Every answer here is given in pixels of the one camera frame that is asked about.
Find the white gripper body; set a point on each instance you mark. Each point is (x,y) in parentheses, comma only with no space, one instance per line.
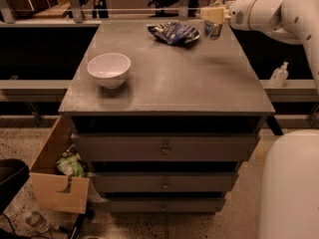
(239,14)

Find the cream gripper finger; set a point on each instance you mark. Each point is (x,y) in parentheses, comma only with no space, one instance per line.
(217,15)

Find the redbull can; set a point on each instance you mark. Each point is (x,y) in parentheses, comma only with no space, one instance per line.
(213,30)

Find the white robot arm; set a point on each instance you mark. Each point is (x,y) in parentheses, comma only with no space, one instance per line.
(288,21)

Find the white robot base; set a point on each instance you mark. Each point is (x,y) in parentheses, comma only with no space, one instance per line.
(289,193)

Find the blue chip bag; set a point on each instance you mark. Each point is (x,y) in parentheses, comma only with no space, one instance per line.
(174,34)

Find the green snack bag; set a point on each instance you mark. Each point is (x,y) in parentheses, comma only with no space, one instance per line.
(70,165)

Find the hand sanitizer bottle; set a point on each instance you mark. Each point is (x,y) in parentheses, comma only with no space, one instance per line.
(279,76)

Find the white bowl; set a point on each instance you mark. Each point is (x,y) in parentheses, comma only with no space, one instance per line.
(109,70)

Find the grey drawer cabinet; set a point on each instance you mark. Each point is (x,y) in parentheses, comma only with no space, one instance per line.
(207,89)

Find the metal railing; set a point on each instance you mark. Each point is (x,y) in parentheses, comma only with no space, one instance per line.
(71,13)

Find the top grey drawer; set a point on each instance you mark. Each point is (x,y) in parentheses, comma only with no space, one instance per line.
(94,147)

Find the grey drawer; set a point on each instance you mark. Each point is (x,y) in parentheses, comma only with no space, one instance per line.
(94,147)
(163,181)
(163,205)

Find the middle grey drawer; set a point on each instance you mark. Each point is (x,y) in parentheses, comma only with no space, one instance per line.
(163,181)

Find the bottom grey drawer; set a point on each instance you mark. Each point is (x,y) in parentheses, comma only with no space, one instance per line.
(163,205)

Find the cardboard box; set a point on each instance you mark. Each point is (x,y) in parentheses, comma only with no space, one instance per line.
(54,190)

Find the clear plastic bottle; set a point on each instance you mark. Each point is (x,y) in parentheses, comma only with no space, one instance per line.
(37,221)

